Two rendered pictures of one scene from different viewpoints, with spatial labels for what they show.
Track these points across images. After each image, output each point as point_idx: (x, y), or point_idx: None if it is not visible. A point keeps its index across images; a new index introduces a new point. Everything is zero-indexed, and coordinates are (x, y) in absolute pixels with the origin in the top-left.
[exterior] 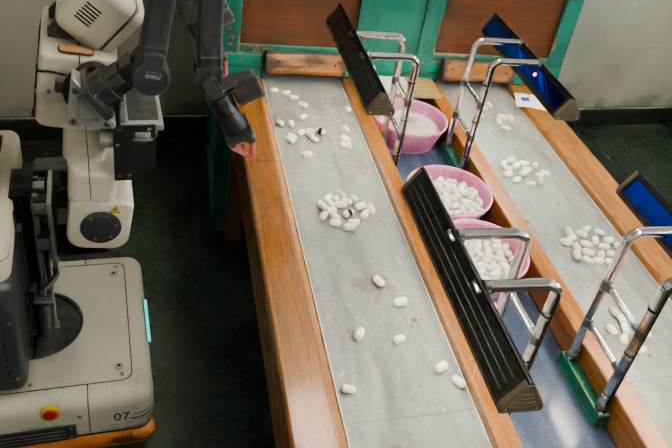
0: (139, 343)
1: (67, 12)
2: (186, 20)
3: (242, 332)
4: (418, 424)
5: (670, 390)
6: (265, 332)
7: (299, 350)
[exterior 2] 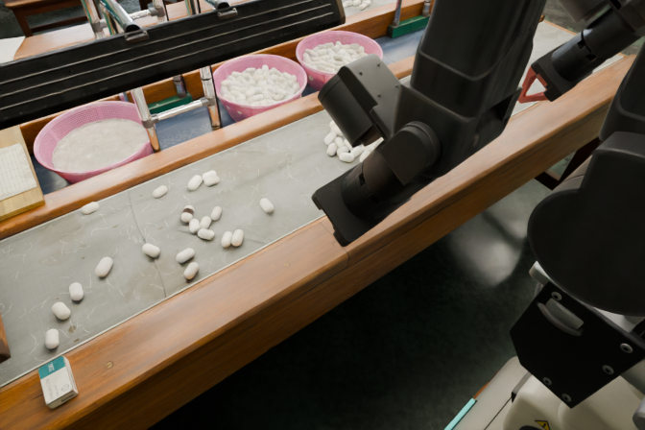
0: (492, 398)
1: None
2: (420, 183)
3: (320, 385)
4: (532, 59)
5: None
6: (532, 164)
7: (562, 107)
